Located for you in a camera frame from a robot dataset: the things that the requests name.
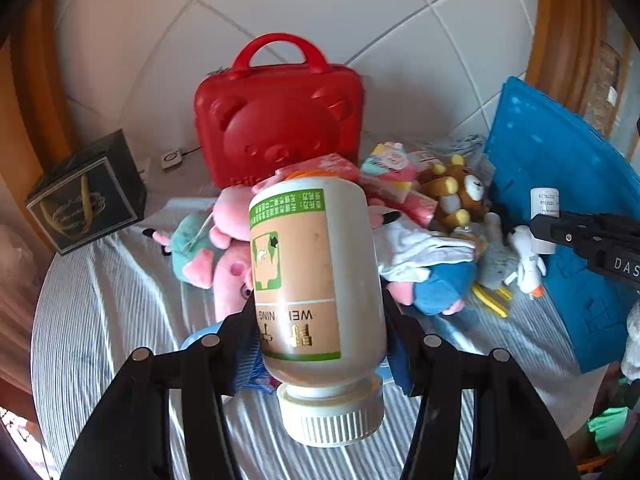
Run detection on white cloth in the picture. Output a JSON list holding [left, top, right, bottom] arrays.
[[370, 220, 476, 283]]

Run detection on small white bottle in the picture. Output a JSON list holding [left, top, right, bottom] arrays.
[[529, 187, 562, 256]]

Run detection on blue pig plush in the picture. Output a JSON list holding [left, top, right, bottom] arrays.
[[387, 260, 478, 317]]

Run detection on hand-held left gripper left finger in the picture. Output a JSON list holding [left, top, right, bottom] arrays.
[[60, 305, 261, 480]]

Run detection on pink pig plush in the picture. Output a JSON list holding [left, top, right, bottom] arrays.
[[210, 187, 261, 323]]

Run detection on pink printed packet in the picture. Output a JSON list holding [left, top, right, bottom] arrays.
[[360, 142, 421, 186]]

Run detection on white duck plush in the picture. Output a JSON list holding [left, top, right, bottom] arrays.
[[507, 225, 548, 301]]

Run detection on person's right hand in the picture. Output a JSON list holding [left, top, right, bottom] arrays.
[[621, 300, 640, 381]]

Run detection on green cloth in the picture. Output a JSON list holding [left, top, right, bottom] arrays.
[[587, 405, 628, 456]]

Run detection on black box with gold print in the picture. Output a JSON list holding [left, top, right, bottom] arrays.
[[25, 129, 148, 257]]

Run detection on brown bear plush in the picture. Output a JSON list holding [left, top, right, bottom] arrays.
[[417, 154, 493, 236]]

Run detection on striped cloth desktop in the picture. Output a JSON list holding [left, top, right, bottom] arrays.
[[30, 130, 626, 480]]

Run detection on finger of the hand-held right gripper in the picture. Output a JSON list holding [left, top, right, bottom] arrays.
[[530, 211, 601, 261]]

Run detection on white bottle with beige label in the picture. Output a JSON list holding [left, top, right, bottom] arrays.
[[247, 176, 388, 448]]

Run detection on red bear-shaped case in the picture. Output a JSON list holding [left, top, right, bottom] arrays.
[[194, 33, 368, 191]]

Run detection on pig plush in teal dress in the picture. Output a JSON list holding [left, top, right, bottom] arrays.
[[142, 210, 216, 291]]

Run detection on pink tissue pack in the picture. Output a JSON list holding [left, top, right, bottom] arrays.
[[275, 152, 363, 183]]

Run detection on blue plastic bin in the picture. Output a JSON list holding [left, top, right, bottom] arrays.
[[482, 76, 640, 373]]

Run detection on grey plush toy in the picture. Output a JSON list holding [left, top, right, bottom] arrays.
[[475, 240, 521, 291]]

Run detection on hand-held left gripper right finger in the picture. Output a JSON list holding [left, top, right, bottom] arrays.
[[380, 285, 581, 480]]

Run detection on yellow stick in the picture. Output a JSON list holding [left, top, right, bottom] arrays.
[[472, 282, 513, 318]]

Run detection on plain pink packet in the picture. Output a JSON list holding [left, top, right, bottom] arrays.
[[400, 187, 441, 228]]

